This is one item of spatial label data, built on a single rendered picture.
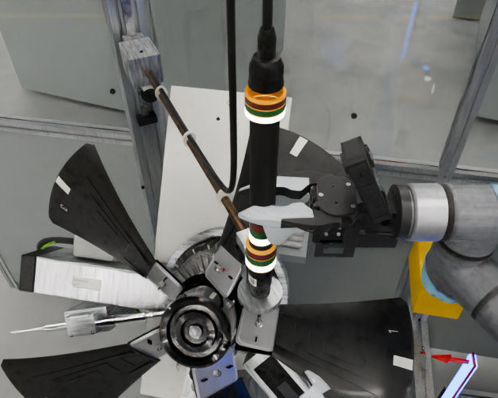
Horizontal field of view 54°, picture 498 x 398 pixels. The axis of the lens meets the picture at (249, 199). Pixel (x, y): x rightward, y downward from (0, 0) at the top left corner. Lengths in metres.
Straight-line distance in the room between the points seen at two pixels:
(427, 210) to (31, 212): 1.67
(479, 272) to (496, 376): 1.65
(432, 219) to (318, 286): 1.32
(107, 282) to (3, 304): 1.57
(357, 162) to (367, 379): 0.41
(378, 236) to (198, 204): 0.50
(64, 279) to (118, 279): 0.11
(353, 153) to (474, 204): 0.18
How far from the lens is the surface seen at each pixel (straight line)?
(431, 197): 0.64
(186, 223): 1.06
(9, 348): 2.41
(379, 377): 0.85
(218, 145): 1.04
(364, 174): 0.56
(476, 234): 0.67
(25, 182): 1.94
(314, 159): 0.78
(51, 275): 1.07
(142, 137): 1.36
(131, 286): 1.00
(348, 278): 1.87
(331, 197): 0.61
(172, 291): 0.87
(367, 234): 0.65
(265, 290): 0.74
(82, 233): 0.95
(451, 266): 0.72
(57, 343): 2.34
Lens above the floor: 1.91
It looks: 44 degrees down
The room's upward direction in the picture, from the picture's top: straight up
